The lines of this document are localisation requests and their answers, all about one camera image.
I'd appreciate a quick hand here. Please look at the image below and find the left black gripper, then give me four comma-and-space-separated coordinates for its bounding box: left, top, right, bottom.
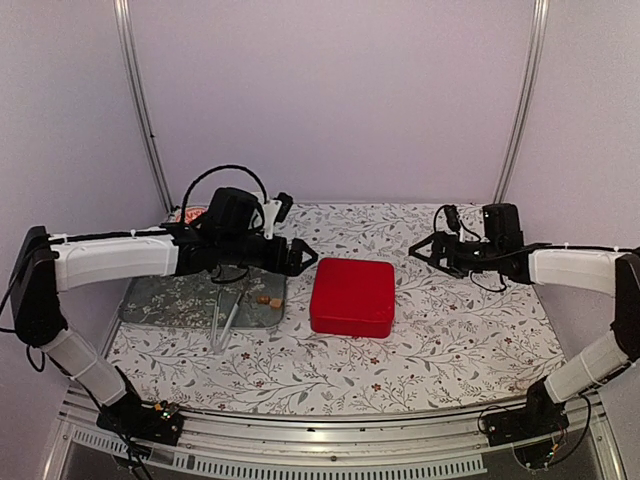
220, 232, 318, 276

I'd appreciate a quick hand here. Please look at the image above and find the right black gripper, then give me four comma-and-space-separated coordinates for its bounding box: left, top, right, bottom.
408, 232, 501, 280

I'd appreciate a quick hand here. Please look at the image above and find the red box lid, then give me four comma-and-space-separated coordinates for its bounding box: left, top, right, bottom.
309, 258, 395, 326

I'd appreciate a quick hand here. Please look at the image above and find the red chocolate box base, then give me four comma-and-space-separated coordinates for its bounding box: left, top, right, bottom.
310, 314, 395, 338

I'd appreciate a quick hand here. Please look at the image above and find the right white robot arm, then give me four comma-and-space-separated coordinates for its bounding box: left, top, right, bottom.
408, 203, 639, 436

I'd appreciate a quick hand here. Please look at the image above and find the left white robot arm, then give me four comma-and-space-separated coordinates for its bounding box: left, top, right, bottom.
1, 187, 318, 434

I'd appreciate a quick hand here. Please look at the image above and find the floral tablecloth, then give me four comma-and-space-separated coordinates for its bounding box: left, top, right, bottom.
108, 204, 564, 416

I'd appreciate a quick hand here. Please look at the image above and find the red patterned small bowl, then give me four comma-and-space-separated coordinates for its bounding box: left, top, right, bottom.
175, 206, 207, 224

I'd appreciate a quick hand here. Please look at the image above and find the green floral tray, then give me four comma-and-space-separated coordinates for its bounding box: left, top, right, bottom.
119, 266, 287, 329

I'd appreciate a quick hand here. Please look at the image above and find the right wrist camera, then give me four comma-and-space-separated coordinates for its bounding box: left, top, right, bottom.
444, 205, 461, 232

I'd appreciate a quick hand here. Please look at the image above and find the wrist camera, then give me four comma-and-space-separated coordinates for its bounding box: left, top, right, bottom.
444, 205, 461, 232
276, 192, 293, 223

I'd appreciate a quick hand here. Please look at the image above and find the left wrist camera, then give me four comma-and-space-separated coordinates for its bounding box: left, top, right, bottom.
276, 192, 293, 223

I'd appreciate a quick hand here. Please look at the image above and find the left black camera cable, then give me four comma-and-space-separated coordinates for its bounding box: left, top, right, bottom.
179, 164, 268, 226

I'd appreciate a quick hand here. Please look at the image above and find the front aluminium rail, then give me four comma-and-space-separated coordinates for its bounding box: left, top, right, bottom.
43, 388, 627, 479

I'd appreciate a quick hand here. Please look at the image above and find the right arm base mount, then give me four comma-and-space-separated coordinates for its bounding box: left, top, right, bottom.
478, 378, 569, 446

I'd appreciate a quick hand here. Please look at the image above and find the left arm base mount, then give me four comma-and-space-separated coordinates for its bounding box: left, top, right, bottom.
96, 383, 185, 446

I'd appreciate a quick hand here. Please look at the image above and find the left aluminium frame post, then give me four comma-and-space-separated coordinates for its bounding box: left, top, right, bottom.
113, 0, 174, 213

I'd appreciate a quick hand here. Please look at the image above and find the aluminium frame post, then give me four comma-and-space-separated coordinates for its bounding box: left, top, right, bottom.
493, 0, 550, 203
113, 0, 174, 213

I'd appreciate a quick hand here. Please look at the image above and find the right aluminium frame post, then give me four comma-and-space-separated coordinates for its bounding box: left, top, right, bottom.
493, 0, 550, 203

